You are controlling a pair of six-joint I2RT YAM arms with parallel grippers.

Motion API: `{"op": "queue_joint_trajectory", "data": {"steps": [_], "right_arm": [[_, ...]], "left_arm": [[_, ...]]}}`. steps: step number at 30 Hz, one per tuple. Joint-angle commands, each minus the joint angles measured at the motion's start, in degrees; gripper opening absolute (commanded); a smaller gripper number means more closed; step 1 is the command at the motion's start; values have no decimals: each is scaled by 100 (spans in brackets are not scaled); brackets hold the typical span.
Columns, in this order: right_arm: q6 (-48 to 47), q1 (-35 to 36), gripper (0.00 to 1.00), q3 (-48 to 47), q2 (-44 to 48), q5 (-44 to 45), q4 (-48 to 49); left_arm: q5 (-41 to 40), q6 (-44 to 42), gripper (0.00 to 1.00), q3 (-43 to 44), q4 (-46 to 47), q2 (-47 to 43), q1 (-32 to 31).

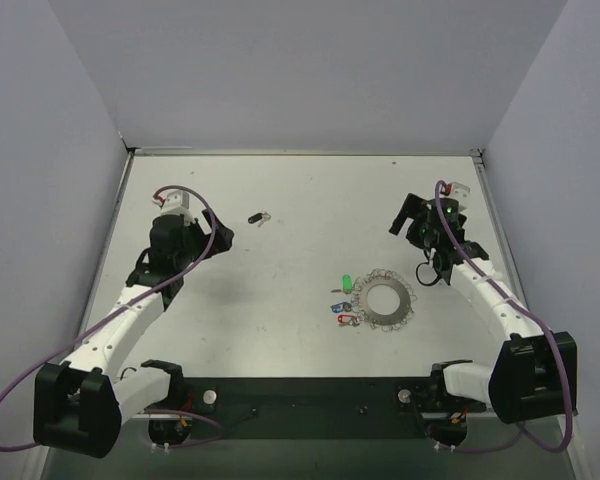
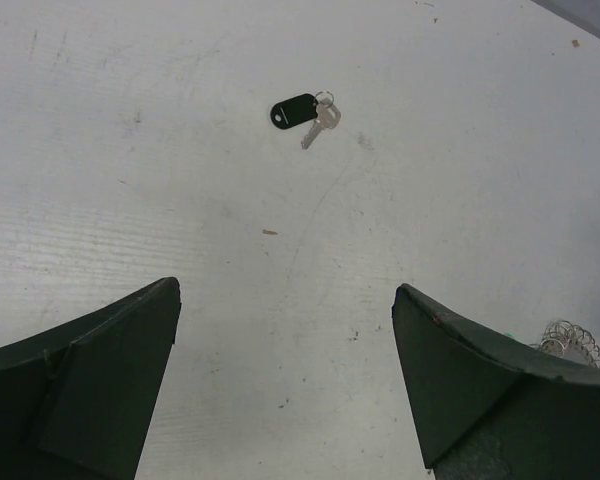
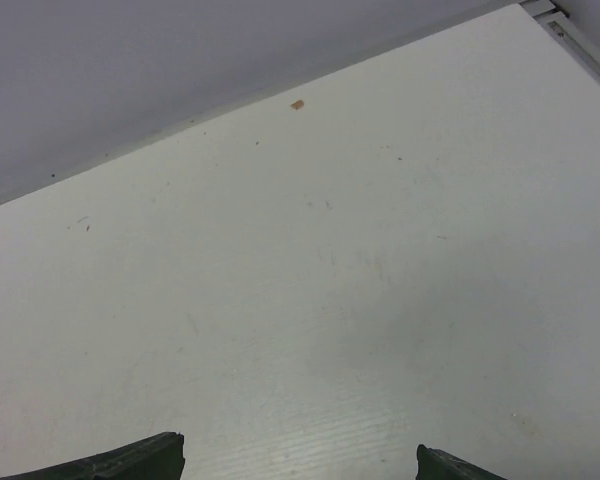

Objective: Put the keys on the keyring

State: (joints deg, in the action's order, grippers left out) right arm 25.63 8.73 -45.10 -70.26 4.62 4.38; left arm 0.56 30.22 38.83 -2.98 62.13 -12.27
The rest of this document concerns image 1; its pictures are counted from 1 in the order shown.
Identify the metal disc with keyrings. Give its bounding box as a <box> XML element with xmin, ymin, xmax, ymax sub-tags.
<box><xmin>351</xmin><ymin>269</ymin><xmax>416</xmax><ymax>331</ymax></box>

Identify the blue tag key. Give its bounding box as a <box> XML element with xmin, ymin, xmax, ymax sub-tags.
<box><xmin>330</xmin><ymin>301</ymin><xmax>352</xmax><ymax>314</ymax></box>

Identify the red tag key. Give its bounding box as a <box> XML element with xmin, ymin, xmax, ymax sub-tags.
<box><xmin>337</xmin><ymin>313</ymin><xmax>360</xmax><ymax>327</ymax></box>

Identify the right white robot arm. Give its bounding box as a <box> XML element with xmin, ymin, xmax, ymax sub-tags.
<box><xmin>389</xmin><ymin>193</ymin><xmax>577</xmax><ymax>424</ymax></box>

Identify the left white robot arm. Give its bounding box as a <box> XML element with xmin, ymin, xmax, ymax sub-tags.
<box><xmin>33</xmin><ymin>210</ymin><xmax>234</xmax><ymax>458</ymax></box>

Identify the black tag key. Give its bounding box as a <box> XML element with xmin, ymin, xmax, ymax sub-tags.
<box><xmin>247</xmin><ymin>211</ymin><xmax>271</xmax><ymax>228</ymax></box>

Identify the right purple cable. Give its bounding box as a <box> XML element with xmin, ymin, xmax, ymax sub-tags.
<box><xmin>427</xmin><ymin>179</ymin><xmax>579</xmax><ymax>454</ymax></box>

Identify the purple cable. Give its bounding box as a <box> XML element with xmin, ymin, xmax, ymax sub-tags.
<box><xmin>427</xmin><ymin>179</ymin><xmax>579</xmax><ymax>454</ymax></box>
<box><xmin>0</xmin><ymin>184</ymin><xmax>227</xmax><ymax>449</ymax></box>

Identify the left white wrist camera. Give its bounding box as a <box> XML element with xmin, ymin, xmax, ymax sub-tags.
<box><xmin>153</xmin><ymin>190</ymin><xmax>190</xmax><ymax>216</ymax></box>

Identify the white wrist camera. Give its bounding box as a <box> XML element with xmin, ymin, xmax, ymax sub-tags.
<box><xmin>153</xmin><ymin>190</ymin><xmax>190</xmax><ymax>216</ymax></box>
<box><xmin>442</xmin><ymin>182</ymin><xmax>471</xmax><ymax>203</ymax></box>

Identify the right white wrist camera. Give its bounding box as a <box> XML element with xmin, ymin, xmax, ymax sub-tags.
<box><xmin>442</xmin><ymin>182</ymin><xmax>471</xmax><ymax>203</ymax></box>

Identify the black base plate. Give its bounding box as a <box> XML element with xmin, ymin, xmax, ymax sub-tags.
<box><xmin>144</xmin><ymin>375</ymin><xmax>486</xmax><ymax>447</ymax></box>

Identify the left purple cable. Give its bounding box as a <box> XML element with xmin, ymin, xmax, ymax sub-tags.
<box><xmin>0</xmin><ymin>184</ymin><xmax>227</xmax><ymax>449</ymax></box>

